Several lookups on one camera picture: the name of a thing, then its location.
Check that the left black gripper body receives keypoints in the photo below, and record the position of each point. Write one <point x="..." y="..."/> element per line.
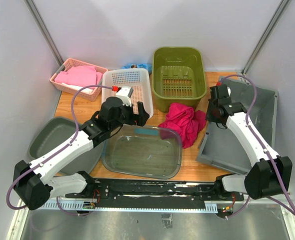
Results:
<point x="128" y="115"/>

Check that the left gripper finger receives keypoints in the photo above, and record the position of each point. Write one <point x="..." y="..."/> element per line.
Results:
<point x="140" y="121"/>
<point x="143" y="115"/>

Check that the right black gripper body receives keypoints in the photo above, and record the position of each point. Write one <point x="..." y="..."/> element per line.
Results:
<point x="212" y="104"/>

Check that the large grey plastic bin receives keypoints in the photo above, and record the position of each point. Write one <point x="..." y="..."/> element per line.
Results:
<point x="237" y="148"/>

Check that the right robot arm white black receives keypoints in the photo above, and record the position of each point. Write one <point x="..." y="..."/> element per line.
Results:
<point x="270" y="173"/>

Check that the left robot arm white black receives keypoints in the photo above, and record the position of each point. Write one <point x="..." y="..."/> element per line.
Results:
<point x="36" y="182"/>

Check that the clear plastic container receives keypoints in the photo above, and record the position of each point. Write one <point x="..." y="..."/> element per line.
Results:
<point x="149" y="151"/>

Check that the white perforated basket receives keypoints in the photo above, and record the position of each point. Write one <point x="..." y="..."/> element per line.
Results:
<point x="136" y="78"/>

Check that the magenta crumpled cloth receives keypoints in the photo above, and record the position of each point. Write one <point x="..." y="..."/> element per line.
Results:
<point x="185" y="121"/>

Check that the blue packet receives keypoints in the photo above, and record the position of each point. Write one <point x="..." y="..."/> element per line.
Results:
<point x="146" y="66"/>

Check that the green plastic basin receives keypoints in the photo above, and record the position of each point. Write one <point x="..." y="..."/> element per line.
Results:
<point x="177" y="77"/>

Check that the pink folded towel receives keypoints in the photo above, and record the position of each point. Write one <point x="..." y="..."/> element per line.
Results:
<point x="80" y="76"/>

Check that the pink plastic basket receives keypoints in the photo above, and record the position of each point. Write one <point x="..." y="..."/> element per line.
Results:
<point x="89" y="93"/>

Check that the dark grey tray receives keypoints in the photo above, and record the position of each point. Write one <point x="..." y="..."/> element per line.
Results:
<point x="54" y="133"/>

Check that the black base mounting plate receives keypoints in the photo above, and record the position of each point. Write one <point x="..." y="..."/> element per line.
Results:
<point x="153" y="194"/>

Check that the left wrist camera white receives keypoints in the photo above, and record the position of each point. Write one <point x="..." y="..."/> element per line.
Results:
<point x="125" y="93"/>

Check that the white cable duct rail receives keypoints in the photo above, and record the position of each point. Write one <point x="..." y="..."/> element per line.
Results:
<point x="68" y="205"/>

